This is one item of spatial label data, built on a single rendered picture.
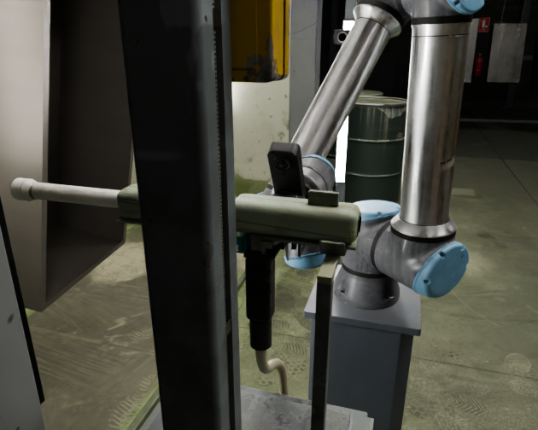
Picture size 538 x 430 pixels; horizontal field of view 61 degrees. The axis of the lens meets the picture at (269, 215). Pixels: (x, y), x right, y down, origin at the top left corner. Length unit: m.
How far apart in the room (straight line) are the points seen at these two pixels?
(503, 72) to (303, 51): 5.25
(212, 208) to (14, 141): 1.25
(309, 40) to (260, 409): 2.83
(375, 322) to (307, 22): 2.44
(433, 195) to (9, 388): 0.92
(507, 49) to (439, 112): 7.22
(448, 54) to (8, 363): 1.00
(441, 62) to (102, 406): 1.63
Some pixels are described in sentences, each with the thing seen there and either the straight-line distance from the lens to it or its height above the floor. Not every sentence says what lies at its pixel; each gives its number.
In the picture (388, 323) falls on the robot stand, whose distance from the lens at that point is 1.25.
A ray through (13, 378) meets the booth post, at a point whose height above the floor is 0.76.
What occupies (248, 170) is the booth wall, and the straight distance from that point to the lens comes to 3.56.
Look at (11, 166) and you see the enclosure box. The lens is 1.58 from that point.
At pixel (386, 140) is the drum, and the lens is 3.82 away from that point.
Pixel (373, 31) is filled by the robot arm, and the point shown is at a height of 1.35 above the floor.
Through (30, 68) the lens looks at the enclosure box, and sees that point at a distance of 1.47.
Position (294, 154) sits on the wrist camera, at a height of 1.17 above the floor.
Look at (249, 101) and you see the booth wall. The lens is 3.45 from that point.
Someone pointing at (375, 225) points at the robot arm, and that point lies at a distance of 1.20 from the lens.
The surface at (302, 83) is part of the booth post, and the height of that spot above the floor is 1.07.
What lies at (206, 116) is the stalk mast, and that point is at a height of 1.27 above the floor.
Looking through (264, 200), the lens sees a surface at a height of 1.15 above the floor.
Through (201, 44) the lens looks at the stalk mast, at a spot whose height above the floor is 1.32.
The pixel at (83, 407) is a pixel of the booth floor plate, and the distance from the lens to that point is 1.98.
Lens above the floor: 1.32
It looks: 21 degrees down
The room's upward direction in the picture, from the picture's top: straight up
